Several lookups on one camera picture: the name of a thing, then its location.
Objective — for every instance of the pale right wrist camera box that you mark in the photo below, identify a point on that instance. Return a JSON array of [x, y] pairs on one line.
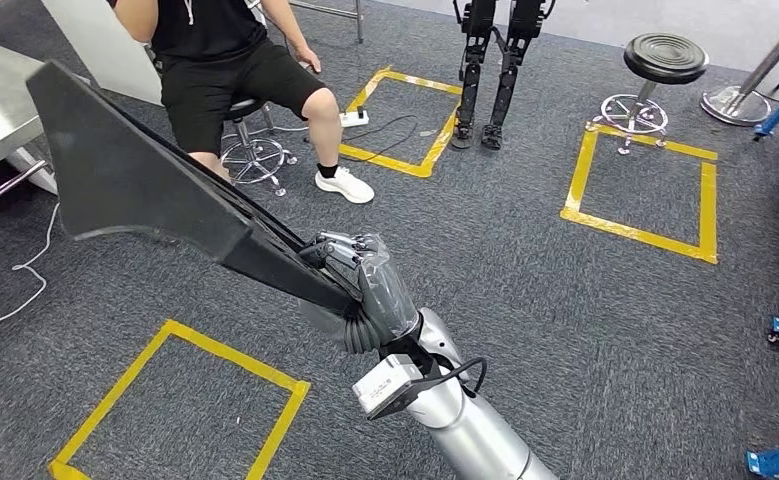
[[386, 384]]

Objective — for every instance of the person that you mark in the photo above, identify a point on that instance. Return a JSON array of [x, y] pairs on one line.
[[230, 79]]

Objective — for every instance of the black round stool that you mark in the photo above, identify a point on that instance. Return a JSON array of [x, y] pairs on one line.
[[666, 58]]

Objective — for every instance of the black plastic car part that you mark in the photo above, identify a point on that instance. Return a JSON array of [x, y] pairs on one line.
[[130, 172]]

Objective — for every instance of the white partition panel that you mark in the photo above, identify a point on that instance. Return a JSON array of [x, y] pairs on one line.
[[97, 46]]

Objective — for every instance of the chrome swivel stool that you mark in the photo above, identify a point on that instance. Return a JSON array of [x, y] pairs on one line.
[[243, 108]]

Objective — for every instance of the black humanoid robot legs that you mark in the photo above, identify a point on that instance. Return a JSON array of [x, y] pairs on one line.
[[472, 79]]

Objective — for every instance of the steel side table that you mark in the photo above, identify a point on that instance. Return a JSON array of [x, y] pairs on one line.
[[359, 20]]

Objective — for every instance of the white power strip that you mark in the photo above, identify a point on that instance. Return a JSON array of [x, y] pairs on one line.
[[354, 119]]

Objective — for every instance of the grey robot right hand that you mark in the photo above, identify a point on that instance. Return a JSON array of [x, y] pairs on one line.
[[389, 298]]

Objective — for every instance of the person's left hand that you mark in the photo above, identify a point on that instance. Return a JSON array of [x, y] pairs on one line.
[[308, 58]]

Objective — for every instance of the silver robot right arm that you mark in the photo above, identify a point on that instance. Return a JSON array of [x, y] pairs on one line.
[[468, 430]]

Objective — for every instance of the chrome stanchion base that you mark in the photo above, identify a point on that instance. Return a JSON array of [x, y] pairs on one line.
[[733, 106]]

